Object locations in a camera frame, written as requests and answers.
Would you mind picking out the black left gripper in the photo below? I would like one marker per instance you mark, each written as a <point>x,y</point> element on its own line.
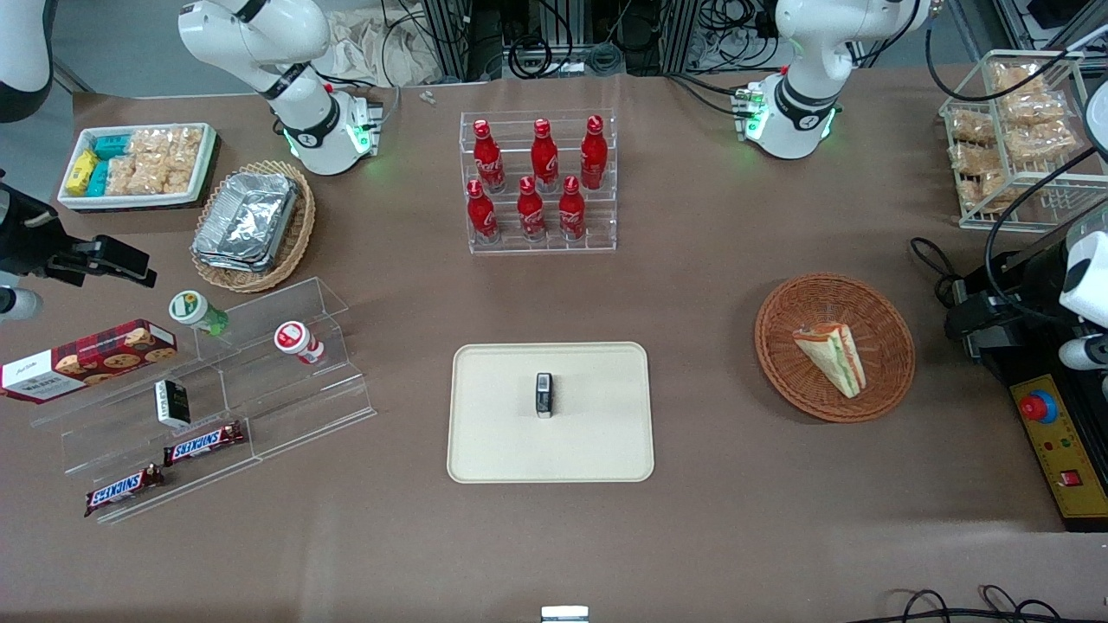
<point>1027,279</point>

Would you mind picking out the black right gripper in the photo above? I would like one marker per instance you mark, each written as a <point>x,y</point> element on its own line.
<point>28,244</point>

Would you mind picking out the plastic-wrapped triangle sandwich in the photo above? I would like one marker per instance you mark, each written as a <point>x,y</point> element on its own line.
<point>835,355</point>

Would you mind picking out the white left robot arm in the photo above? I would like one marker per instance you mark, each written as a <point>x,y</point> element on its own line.
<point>805,52</point>

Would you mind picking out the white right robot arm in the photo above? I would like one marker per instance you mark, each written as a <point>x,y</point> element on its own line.
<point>260,35</point>

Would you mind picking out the black machine with metal tray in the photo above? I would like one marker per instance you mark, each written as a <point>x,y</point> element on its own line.
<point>1021,362</point>

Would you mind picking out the round brown wicker basket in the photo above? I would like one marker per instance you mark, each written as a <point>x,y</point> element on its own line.
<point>885,346</point>

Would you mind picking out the silver foil tray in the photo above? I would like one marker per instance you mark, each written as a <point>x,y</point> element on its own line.
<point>247,221</point>

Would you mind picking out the oval light wicker basket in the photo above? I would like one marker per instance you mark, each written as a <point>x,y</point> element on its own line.
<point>299,234</point>

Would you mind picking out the beige rectangular tray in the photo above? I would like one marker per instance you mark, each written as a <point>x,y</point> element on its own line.
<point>502,433</point>

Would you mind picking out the white rectangular snack bin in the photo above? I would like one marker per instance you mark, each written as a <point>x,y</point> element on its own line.
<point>130,202</point>

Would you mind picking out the teal snack packet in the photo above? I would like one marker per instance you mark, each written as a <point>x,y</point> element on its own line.
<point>111,146</point>
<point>98,178</point>

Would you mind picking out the clear rice cracker pack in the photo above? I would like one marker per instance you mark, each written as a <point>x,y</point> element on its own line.
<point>150,144</point>
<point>167,177</point>
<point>187,145</point>
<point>123,176</point>

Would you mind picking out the yellow snack packet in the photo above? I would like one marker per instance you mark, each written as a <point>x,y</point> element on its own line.
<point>80,171</point>

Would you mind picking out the green-lid small bottle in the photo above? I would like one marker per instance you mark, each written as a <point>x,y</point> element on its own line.
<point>195,311</point>

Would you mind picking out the red cookie box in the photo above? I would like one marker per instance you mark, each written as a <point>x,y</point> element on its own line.
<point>86,359</point>

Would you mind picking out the red emergency stop button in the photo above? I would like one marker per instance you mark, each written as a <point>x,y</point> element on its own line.
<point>1038,407</point>

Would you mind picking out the bagged fried snack pack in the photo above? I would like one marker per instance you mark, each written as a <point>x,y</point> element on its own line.
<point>971,126</point>
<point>993,184</point>
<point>1039,143</point>
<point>1034,108</point>
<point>969,158</point>
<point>1020,78</point>

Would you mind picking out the small black white carton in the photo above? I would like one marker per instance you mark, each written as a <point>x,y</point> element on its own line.
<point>173,403</point>

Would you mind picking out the yellow black control box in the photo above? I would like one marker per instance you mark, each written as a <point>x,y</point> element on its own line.
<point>1065,467</point>

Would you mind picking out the red-lid small bottle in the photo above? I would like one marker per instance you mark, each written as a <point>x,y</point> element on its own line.
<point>296,340</point>

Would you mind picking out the Snickers chocolate bar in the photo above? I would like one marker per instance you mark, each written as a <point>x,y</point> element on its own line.
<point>203,444</point>
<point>124,490</point>

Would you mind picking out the clear acrylic step shelf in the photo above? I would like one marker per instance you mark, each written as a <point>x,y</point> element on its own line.
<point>286,407</point>

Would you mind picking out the crumpled white cloth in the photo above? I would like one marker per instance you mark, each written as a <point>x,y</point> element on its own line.
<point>372,48</point>

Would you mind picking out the red cola bottle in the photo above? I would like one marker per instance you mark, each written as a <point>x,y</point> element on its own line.
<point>488,160</point>
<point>481,216</point>
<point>544,160</point>
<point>531,215</point>
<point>571,213</point>
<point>594,157</point>

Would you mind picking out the clear acrylic bottle rack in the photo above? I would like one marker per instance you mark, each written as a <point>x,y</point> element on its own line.
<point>609,221</point>

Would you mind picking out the small black box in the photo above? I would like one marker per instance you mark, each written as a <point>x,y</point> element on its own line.
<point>544,396</point>

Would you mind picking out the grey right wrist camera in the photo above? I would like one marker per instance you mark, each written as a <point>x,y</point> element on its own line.
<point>17,305</point>

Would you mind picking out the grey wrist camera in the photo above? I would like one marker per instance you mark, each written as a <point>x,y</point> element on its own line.
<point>17,305</point>
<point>1086,353</point>

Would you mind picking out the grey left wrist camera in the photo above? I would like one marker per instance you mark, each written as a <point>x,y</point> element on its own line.
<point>1086,353</point>

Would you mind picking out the aluminium profile frame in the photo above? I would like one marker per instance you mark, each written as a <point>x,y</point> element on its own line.
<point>450,35</point>

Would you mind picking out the silver metal bracket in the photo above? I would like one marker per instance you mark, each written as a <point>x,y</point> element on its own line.
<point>564,614</point>

